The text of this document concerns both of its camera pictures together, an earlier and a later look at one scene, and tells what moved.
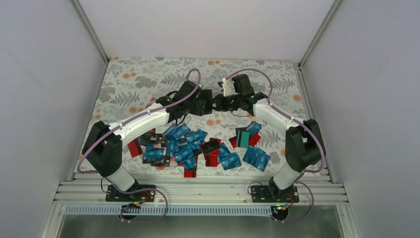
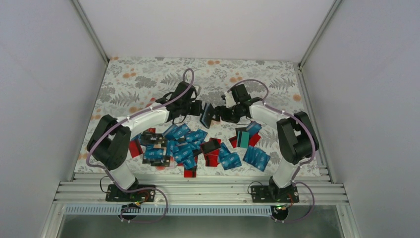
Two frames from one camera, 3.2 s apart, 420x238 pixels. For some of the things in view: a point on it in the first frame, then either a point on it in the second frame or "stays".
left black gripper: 193,112 stays
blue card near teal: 253,128 stays
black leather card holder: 204,104 → 206,115
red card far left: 134,148 stays
